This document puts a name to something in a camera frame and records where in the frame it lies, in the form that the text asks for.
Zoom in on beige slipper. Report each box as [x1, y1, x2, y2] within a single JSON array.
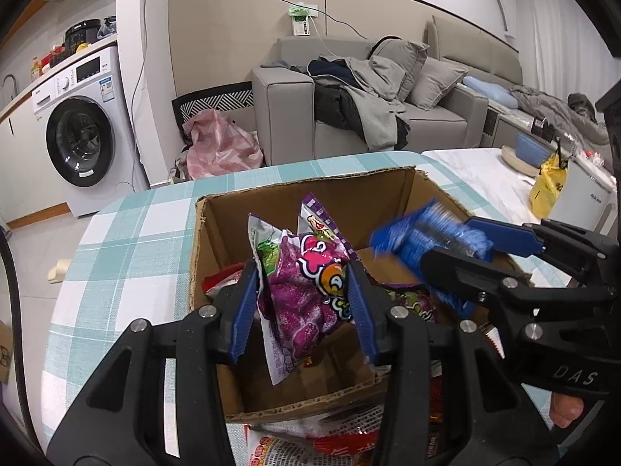
[[47, 259, 71, 284]]

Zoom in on white electric kettle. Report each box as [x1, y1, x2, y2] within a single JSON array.
[[548, 156, 617, 236]]

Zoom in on red cone snack bag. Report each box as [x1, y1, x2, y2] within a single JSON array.
[[245, 403, 384, 465]]

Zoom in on blue cookie pack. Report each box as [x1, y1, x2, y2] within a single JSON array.
[[369, 201, 494, 319]]

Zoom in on person's right hand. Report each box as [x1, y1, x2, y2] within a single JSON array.
[[550, 393, 584, 428]]

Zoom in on pile of grey clothes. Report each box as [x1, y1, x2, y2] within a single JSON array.
[[306, 56, 409, 151]]

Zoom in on purple candy bag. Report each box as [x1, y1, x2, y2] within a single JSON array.
[[247, 194, 358, 385]]

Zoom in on white marble side table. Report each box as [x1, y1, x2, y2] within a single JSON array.
[[423, 148, 540, 224]]

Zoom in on white washing machine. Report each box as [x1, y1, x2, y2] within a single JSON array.
[[31, 43, 149, 218]]

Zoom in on white wall socket panel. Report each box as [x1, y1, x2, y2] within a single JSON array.
[[287, 2, 319, 37]]

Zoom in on pink plaid cloth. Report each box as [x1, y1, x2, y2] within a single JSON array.
[[183, 108, 263, 180]]

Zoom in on brown SF cardboard box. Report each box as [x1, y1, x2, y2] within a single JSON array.
[[189, 166, 477, 424]]

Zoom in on black rice cooker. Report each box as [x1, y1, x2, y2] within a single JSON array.
[[64, 19, 101, 55]]

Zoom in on black patterned basket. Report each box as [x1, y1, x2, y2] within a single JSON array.
[[172, 81, 254, 139]]

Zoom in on teal plaid tablecloth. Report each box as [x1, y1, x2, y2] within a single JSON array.
[[40, 149, 569, 447]]

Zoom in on grey sofa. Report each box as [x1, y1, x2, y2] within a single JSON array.
[[252, 16, 522, 165]]

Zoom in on yellow plastic bag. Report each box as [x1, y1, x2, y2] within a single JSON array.
[[528, 154, 567, 219]]

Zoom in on grey cushion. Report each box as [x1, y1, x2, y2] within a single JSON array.
[[406, 57, 468, 111]]

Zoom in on light blue pillow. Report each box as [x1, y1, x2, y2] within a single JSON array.
[[462, 76, 519, 110]]

